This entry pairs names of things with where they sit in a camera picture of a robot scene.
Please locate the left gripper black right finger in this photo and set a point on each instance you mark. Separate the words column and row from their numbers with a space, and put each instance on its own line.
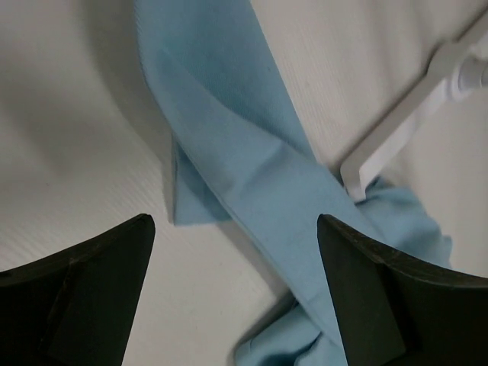
column 395, row 309

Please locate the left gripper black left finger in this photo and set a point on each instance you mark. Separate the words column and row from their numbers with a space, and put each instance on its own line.
column 77, row 306

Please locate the light blue trousers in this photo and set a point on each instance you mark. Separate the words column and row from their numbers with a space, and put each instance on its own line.
column 240, row 153

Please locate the white and silver clothes rack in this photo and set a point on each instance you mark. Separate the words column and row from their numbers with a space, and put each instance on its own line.
column 456, row 70

